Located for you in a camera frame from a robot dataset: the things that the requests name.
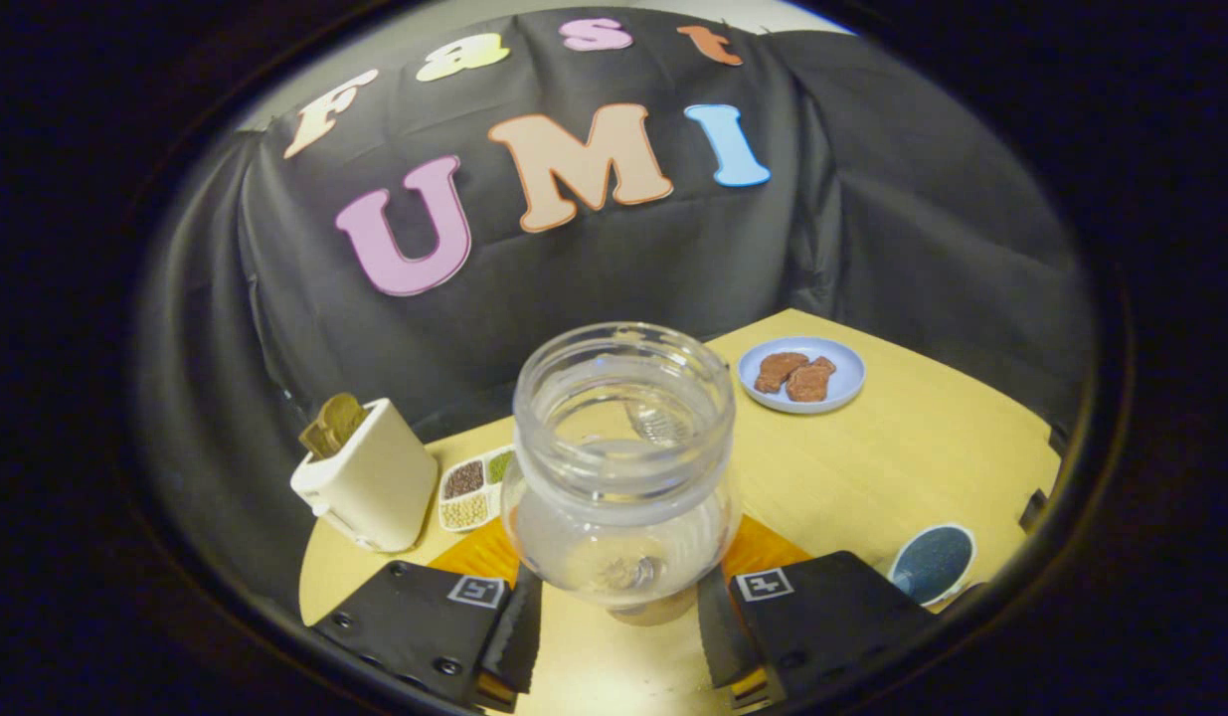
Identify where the light blue plate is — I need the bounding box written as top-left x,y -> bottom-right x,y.
738,336 -> 866,415

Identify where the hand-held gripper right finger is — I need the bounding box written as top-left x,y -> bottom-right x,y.
695,512 -> 938,709

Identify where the round brown coaster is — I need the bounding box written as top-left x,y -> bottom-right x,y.
606,585 -> 702,627

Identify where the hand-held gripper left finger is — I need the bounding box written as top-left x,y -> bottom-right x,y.
310,517 -> 543,709

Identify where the cream toaster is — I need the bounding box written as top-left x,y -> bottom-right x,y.
290,398 -> 440,553

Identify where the brown toast slice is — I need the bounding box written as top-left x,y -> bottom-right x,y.
298,393 -> 369,460

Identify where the brown food piece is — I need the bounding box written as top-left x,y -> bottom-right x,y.
786,357 -> 837,403
754,352 -> 809,395

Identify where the clear plastic bottle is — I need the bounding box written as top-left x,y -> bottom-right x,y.
501,321 -> 744,610

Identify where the white divided dish of grains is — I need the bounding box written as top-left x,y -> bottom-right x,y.
438,447 -> 517,533

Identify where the white cup with dark inside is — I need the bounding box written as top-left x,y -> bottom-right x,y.
888,524 -> 976,608

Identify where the black backdrop cloth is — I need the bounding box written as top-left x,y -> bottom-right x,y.
136,8 -> 1097,608

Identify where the wooden table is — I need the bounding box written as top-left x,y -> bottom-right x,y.
297,308 -> 1062,716

